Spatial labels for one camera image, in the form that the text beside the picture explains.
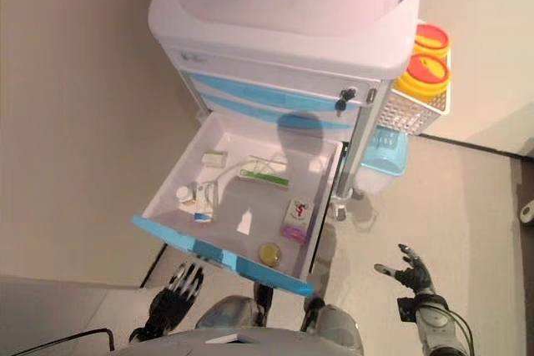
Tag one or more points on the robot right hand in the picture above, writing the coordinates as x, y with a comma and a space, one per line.
417, 279

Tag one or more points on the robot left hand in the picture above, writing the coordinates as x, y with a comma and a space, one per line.
171, 306

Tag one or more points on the blue-fronted cart drawer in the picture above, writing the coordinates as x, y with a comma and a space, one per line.
250, 89
267, 206
267, 106
300, 122

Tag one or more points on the white blue medicine box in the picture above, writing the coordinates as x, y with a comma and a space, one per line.
205, 206

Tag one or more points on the silver robot left leg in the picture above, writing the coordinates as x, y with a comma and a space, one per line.
225, 312

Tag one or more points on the silver robot leg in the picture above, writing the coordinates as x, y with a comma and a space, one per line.
338, 327
225, 312

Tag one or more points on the grey robot torso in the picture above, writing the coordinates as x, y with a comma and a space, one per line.
250, 345

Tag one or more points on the silver robot right leg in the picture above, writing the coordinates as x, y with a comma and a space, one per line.
338, 327

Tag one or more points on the black robot left foot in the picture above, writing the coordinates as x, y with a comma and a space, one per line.
263, 302

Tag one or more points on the black robot foot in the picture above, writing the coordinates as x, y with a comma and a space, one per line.
313, 312
263, 302

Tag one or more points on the cart caster wheel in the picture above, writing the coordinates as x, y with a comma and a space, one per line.
340, 211

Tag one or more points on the black robot right foot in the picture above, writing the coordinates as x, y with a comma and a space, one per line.
313, 312

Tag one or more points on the white pill bottle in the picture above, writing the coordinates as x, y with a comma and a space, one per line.
183, 194

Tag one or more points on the yellow round jar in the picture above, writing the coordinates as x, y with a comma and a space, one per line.
271, 254

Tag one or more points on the translucent bin blue lid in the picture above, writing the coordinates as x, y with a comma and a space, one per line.
384, 151

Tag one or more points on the white pink box red figure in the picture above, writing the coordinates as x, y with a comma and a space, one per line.
298, 214

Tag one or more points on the white curved tubing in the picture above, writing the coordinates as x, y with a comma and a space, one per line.
228, 167

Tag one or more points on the small white green box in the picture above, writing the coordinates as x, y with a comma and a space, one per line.
215, 158

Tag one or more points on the long green white box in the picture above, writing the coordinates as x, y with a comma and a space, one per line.
263, 176

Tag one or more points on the white perforated basket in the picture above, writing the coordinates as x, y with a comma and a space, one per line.
400, 116

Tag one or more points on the silver cart side latch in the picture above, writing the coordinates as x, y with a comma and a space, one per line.
371, 96

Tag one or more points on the black key bunch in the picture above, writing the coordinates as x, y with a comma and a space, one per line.
345, 99

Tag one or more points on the yellow sharps container red lid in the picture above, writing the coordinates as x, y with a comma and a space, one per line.
431, 37
425, 70

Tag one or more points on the white medical cart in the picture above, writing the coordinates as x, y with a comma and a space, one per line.
292, 10

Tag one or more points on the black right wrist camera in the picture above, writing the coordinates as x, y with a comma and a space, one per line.
406, 310

